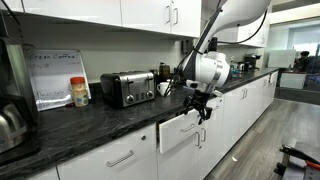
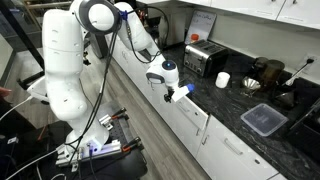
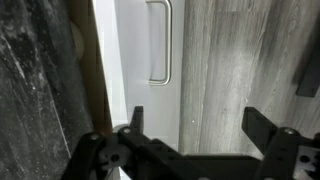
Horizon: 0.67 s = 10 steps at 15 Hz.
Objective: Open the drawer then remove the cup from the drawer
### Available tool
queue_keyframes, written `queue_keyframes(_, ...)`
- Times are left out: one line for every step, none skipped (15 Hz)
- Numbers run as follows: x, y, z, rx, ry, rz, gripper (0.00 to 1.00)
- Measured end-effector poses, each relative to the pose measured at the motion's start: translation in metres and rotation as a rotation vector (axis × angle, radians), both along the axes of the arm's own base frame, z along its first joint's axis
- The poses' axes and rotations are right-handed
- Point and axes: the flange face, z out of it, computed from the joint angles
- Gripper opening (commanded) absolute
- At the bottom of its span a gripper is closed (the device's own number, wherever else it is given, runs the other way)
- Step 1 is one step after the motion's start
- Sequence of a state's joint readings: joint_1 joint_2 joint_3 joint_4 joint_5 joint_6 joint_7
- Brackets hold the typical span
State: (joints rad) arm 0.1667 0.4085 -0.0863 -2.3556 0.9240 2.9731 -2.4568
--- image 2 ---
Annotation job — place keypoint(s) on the tall brown canister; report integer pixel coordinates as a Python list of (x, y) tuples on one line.
[(273, 75)]

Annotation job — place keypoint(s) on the white ceramic mug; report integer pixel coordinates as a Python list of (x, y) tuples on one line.
[(222, 80)]

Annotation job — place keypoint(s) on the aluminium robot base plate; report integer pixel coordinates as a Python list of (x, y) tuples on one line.
[(100, 150)]

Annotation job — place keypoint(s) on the white drawer with wooden interior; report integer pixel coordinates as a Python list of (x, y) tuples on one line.
[(191, 113)]

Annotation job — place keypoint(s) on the white upper cabinets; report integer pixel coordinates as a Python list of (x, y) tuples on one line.
[(250, 8)]

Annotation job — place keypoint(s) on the small white drawer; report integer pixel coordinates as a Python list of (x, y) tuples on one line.
[(230, 153)]

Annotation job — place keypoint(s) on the stainless steel toaster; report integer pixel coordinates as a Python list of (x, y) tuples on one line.
[(205, 56)]

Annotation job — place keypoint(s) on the clear plastic lidded container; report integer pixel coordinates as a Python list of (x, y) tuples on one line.
[(264, 119)]

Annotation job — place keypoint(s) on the jar with orange lid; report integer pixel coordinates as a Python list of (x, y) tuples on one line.
[(194, 37)]

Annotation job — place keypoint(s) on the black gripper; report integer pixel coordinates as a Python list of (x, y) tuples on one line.
[(170, 91)]

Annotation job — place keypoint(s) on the wall power outlet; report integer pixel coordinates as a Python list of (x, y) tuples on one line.
[(311, 63)]

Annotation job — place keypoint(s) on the black bar clamp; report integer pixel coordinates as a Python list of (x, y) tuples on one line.
[(132, 144), (118, 114)]

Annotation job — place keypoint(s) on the black stand pole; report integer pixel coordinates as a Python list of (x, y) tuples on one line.
[(23, 36)]

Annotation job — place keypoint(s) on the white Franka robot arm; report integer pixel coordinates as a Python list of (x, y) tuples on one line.
[(63, 50)]

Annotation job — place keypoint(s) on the black robot cart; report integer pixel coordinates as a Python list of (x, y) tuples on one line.
[(116, 168)]

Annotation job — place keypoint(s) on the small dark canister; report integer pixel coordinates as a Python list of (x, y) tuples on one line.
[(259, 68)]

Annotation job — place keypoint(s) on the black steel coffee machine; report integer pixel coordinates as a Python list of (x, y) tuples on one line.
[(154, 25)]

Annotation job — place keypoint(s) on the whiteboard coffee sign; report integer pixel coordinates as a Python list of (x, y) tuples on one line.
[(201, 25)]

